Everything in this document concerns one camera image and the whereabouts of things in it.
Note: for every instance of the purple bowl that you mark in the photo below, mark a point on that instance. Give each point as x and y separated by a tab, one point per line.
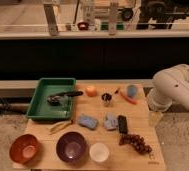
71	147

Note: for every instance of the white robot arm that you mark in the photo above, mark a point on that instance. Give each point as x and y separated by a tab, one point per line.
169	85

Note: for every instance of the orange fruit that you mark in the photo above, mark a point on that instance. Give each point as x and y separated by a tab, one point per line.
91	91

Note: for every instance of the small dark cup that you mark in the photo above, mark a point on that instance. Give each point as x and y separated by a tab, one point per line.
106	99

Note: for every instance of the blue cup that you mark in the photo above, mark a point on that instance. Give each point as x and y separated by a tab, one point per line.
132	90

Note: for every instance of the grey blue cloth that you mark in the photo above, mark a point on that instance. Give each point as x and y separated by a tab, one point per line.
110	122

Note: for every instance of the black remote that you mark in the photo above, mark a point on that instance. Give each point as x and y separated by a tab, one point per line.
122	124

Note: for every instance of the wooden board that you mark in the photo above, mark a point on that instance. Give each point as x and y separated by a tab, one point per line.
122	158

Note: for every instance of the yellow banana peel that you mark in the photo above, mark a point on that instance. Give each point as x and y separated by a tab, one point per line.
59	126

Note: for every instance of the green plastic tray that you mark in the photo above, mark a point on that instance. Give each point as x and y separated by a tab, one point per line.
40	110

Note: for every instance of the bunch of dark grapes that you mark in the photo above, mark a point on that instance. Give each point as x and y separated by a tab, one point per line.
137	142

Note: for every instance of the red bowl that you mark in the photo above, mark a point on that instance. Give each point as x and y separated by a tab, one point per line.
24	148

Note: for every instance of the black handled scoop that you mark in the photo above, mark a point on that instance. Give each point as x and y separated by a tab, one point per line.
56	99

